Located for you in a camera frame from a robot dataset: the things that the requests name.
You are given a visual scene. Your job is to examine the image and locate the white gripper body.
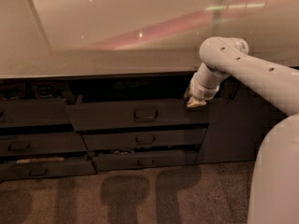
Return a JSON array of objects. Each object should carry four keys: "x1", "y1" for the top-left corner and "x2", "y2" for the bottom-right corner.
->
[{"x1": 190, "y1": 73, "x2": 220, "y2": 101}]

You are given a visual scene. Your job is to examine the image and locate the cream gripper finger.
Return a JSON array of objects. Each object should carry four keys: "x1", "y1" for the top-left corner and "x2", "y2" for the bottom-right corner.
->
[
  {"x1": 183, "y1": 88, "x2": 191, "y2": 100},
  {"x1": 186, "y1": 97, "x2": 206, "y2": 108}
]

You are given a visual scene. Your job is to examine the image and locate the dark drawer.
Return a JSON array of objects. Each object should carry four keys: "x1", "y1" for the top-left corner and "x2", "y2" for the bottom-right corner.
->
[
  {"x1": 66, "y1": 99, "x2": 209, "y2": 131},
  {"x1": 0, "y1": 98, "x2": 69, "y2": 128},
  {"x1": 0, "y1": 158, "x2": 95, "y2": 181},
  {"x1": 83, "y1": 128, "x2": 206, "y2": 150},
  {"x1": 0, "y1": 133, "x2": 87, "y2": 157},
  {"x1": 93, "y1": 149, "x2": 197, "y2": 171}
]

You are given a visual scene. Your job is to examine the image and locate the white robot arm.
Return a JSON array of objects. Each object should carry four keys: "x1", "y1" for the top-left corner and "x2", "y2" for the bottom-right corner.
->
[{"x1": 184, "y1": 36, "x2": 299, "y2": 224}]

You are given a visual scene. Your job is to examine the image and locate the snack bags in left drawer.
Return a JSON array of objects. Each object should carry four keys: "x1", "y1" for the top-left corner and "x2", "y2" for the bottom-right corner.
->
[{"x1": 0, "y1": 82, "x2": 62, "y2": 100}]

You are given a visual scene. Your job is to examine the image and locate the dark cabinet door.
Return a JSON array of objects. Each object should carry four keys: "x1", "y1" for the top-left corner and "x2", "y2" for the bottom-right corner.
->
[{"x1": 196, "y1": 77, "x2": 286, "y2": 163}]

